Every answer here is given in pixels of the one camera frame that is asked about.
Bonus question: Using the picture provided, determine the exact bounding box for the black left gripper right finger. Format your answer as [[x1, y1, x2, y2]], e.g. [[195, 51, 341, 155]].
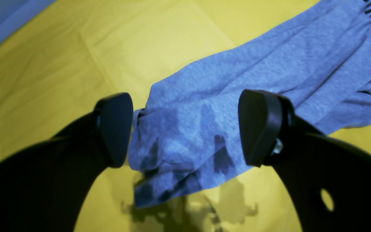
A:
[[238, 90, 371, 232]]

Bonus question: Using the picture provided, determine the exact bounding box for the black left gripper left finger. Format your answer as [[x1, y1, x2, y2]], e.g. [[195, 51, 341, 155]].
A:
[[0, 93, 133, 232]]

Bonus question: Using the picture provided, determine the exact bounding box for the grey t-shirt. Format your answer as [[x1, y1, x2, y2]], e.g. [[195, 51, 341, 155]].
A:
[[128, 0, 371, 208]]

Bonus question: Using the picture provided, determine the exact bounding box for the yellow table cloth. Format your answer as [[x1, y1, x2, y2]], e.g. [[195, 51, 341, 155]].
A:
[[0, 0, 371, 232]]

